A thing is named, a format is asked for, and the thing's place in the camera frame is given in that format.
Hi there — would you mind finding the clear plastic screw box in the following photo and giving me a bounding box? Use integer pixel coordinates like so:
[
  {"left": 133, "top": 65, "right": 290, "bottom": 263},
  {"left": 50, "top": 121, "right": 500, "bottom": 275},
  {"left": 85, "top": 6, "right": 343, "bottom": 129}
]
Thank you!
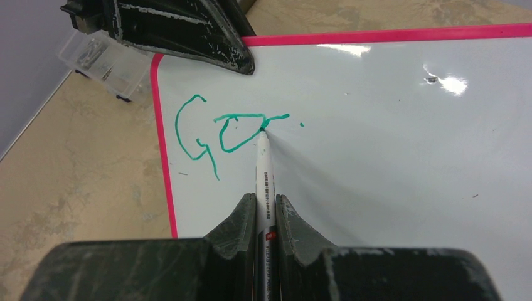
[{"left": 56, "top": 29, "right": 154, "bottom": 103}]

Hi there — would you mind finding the white green whiteboard marker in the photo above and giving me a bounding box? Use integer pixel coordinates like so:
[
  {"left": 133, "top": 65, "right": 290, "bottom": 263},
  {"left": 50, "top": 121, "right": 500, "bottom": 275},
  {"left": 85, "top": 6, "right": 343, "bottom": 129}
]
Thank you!
[{"left": 254, "top": 128, "right": 280, "bottom": 300}]

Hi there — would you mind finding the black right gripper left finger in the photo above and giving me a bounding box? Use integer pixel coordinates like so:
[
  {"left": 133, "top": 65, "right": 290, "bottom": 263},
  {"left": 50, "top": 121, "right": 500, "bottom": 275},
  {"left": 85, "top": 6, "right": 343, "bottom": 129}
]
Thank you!
[{"left": 21, "top": 193, "right": 256, "bottom": 300}]

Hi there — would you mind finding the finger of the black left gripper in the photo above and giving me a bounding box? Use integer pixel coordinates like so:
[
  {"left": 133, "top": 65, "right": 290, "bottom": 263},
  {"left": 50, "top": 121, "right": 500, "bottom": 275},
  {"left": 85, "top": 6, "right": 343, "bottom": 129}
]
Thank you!
[{"left": 60, "top": 0, "right": 255, "bottom": 75}]

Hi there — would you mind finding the pink framed whiteboard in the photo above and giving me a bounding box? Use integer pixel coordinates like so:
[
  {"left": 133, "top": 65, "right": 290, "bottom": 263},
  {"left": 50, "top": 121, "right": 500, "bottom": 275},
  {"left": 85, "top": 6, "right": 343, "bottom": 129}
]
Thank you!
[{"left": 151, "top": 23, "right": 531, "bottom": 300}]

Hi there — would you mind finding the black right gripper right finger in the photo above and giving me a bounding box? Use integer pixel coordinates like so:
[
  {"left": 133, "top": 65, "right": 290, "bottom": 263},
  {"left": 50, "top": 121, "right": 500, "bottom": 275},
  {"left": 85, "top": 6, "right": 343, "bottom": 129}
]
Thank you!
[{"left": 276, "top": 195, "right": 501, "bottom": 300}]

